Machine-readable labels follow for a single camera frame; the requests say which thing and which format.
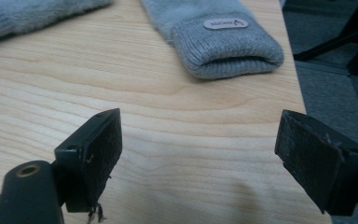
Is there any grey knit glove with label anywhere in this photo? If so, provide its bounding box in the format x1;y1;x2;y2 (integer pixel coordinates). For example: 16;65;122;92
139;0;285;80

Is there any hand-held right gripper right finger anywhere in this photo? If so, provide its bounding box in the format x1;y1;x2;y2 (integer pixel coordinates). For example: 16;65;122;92
274;108;358;217

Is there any black metal stand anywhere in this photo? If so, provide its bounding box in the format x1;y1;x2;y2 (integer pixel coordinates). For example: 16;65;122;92
293;0;358;78

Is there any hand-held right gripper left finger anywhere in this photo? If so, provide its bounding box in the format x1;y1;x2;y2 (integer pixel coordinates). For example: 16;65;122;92
53;107;123;224

